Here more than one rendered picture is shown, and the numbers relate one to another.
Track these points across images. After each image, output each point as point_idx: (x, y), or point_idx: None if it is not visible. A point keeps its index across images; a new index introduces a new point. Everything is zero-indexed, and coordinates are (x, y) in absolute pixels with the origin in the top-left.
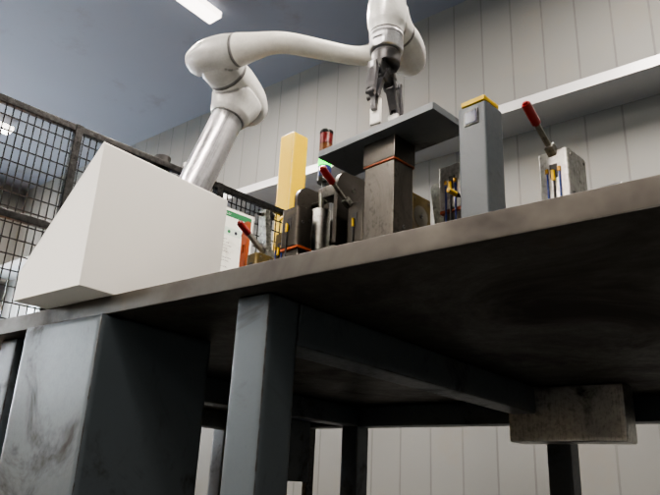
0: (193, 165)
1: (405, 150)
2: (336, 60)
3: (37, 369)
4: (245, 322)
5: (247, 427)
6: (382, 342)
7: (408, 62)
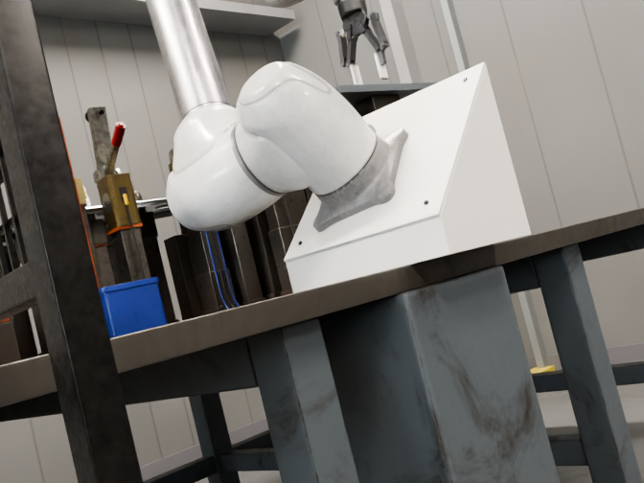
0: (210, 45)
1: None
2: None
3: (452, 345)
4: (573, 266)
5: (600, 342)
6: None
7: (304, 0)
